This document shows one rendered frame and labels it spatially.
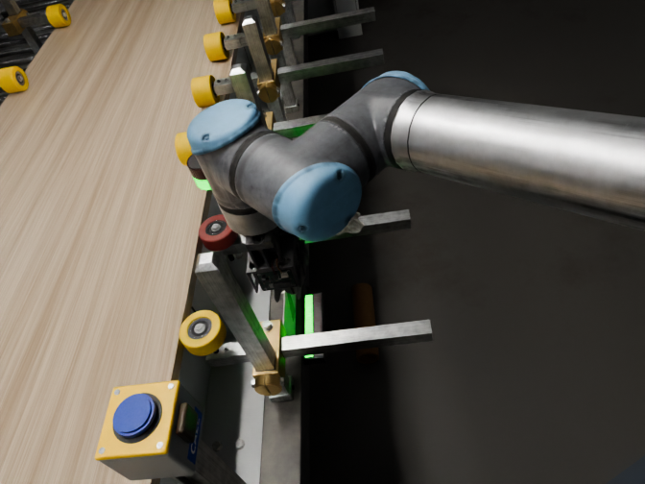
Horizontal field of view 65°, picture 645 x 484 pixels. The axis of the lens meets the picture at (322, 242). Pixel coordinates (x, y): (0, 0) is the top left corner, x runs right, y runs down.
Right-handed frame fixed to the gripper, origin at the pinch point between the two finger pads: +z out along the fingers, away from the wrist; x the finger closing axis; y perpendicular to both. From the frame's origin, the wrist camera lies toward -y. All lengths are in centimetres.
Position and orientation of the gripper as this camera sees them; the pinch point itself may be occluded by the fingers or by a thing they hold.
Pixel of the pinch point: (292, 284)
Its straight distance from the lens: 87.6
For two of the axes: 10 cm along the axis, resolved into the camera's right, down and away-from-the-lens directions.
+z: 1.9, 6.5, 7.4
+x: 9.8, -1.4, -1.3
